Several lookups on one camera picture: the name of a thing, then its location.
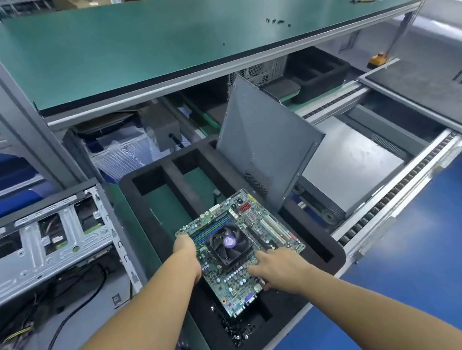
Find person's right hand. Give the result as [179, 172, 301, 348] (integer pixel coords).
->
[243, 240, 319, 301]

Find person's left hand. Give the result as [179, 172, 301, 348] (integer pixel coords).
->
[168, 230, 206, 288]

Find black CPU fan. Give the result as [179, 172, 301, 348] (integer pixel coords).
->
[203, 219, 259, 269]

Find green motherboard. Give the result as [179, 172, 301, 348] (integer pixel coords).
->
[169, 179, 318, 326]

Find grey case side panel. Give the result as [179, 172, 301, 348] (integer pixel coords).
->
[205, 62, 337, 220]

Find dark grey computer case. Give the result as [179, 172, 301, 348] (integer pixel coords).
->
[0, 170, 185, 350]

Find distant computer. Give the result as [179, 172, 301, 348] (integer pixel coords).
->
[235, 55, 295, 91]

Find person's right forearm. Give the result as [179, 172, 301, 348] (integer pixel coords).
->
[292, 244, 462, 350]

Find person's left forearm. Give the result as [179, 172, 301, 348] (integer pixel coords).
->
[8, 247, 214, 350]

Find black divided foam tray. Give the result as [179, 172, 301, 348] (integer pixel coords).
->
[114, 119, 361, 350]

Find clear plastic bag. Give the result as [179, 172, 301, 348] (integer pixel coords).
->
[85, 119, 185, 188]

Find grey metal conveyor plate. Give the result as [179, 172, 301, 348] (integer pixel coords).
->
[291, 103, 415, 220]

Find green pallet dark mat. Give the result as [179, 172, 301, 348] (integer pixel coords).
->
[259, 75, 304, 105]

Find long green workbench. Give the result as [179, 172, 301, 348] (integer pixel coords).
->
[0, 0, 434, 141]

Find yellow push button box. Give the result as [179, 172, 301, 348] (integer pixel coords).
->
[366, 51, 391, 69]

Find grey padded green pallet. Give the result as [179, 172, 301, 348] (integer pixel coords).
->
[353, 46, 462, 150]

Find scattered small black screws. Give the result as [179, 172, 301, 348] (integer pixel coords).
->
[265, 13, 295, 30]

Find aluminium conveyor frame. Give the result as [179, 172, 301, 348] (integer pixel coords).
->
[185, 60, 462, 350]

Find thick aluminium frame post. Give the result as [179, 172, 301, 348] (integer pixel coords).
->
[0, 0, 87, 200]

